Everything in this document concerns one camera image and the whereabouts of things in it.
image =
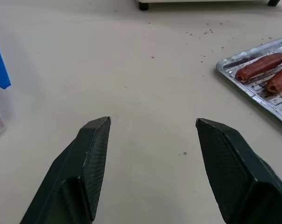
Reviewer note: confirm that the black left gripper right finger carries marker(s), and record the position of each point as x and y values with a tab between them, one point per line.
239	177

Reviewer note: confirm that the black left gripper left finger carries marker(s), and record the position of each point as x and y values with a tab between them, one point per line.
71	177

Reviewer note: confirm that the silver metal baking tray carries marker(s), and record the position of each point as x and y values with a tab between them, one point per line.
267	98

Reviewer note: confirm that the brown sausage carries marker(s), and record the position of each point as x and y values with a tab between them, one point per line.
260	66
279	80

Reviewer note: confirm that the white appliance with black feet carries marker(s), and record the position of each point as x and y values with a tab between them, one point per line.
155	2

